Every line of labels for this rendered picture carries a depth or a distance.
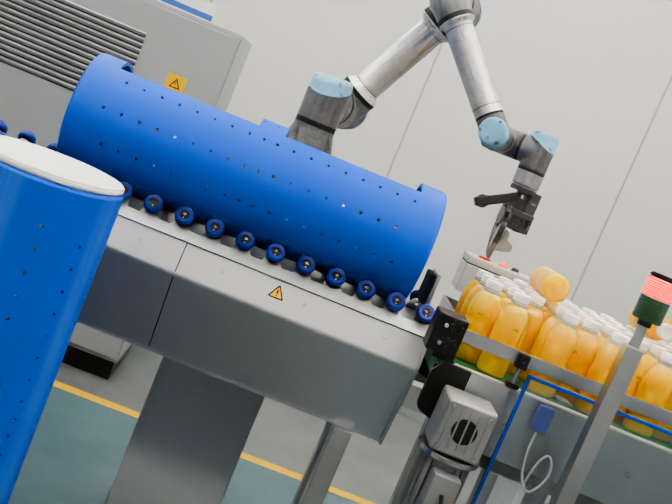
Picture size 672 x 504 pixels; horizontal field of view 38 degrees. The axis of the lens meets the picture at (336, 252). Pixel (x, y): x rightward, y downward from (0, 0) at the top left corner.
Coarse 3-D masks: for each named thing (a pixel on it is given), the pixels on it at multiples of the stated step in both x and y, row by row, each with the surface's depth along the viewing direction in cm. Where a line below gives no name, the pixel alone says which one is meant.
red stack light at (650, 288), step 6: (648, 276) 198; (648, 282) 197; (654, 282) 196; (660, 282) 195; (666, 282) 195; (648, 288) 197; (654, 288) 196; (660, 288) 195; (666, 288) 195; (648, 294) 196; (654, 294) 195; (660, 294) 195; (666, 294) 195; (660, 300) 195; (666, 300) 195
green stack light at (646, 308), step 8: (640, 296) 198; (648, 296) 196; (640, 304) 197; (648, 304) 196; (656, 304) 195; (664, 304) 195; (632, 312) 199; (640, 312) 197; (648, 312) 196; (656, 312) 196; (664, 312) 196; (648, 320) 196; (656, 320) 196
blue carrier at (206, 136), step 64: (128, 64) 227; (64, 128) 216; (128, 128) 215; (192, 128) 217; (256, 128) 221; (192, 192) 219; (256, 192) 217; (320, 192) 218; (384, 192) 221; (320, 256) 223; (384, 256) 220
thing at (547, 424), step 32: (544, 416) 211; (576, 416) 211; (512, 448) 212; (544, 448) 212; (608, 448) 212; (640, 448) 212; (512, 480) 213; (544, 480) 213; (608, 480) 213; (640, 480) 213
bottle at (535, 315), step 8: (528, 304) 230; (536, 304) 229; (528, 312) 228; (536, 312) 228; (528, 320) 227; (536, 320) 228; (528, 328) 228; (536, 328) 228; (528, 336) 228; (536, 336) 230; (520, 344) 228; (528, 344) 229; (528, 352) 230; (512, 368) 229
